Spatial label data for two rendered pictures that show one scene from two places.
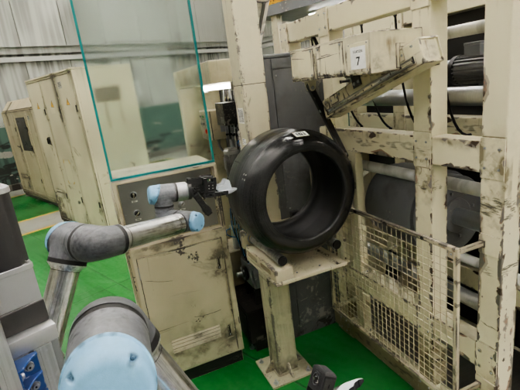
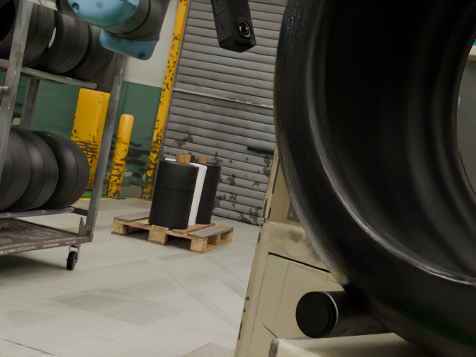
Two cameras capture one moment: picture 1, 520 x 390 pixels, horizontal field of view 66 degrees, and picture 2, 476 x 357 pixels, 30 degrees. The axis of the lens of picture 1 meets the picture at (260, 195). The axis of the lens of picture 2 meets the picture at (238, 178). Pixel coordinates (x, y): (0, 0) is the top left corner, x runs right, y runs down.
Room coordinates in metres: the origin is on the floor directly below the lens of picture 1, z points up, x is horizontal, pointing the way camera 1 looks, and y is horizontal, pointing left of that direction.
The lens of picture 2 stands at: (1.15, -0.77, 1.06)
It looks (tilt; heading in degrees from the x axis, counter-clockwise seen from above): 3 degrees down; 63
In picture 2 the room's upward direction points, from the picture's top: 11 degrees clockwise
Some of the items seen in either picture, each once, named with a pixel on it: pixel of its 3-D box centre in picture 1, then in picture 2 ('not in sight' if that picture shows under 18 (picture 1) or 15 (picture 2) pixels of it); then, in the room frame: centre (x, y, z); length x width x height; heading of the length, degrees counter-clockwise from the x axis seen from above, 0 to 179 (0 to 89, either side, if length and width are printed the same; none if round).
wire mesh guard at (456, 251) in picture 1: (380, 285); not in sight; (1.74, -0.52, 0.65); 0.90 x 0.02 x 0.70; 21
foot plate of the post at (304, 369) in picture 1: (284, 364); not in sight; (2.06, -0.02, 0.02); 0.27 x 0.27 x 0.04; 21
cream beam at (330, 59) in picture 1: (347, 59); not in sight; (1.82, -0.45, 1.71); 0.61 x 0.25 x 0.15; 21
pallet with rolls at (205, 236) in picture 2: not in sight; (183, 196); (4.37, 6.55, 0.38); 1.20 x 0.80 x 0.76; 52
